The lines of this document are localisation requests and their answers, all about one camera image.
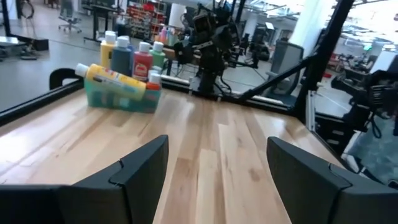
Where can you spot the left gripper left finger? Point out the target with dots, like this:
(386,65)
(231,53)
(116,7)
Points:
(140,174)

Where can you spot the yellow paint bottle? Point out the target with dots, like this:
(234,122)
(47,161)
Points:
(106,53)
(115,81)

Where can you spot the black background desk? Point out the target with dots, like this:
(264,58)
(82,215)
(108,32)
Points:
(99,18)

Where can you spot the black aluminium rig frame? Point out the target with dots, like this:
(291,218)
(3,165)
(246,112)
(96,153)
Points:
(34,101)

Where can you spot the teal plastic bin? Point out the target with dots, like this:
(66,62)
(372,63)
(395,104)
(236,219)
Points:
(118,102)

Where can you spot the dark green paint bottle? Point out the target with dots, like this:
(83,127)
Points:
(121,59)

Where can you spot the black background machine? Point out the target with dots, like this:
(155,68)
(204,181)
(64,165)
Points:
(370,96)

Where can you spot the red storage shelf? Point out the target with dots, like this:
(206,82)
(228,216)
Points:
(144,17)

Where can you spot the pink paint bottle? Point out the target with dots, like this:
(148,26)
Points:
(142,65)

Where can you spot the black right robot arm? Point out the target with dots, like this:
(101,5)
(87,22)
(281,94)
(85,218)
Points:
(211,56)

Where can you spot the grey office chair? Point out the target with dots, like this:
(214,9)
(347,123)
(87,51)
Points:
(70,18)

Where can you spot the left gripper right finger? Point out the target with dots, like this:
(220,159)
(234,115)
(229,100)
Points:
(298,180)

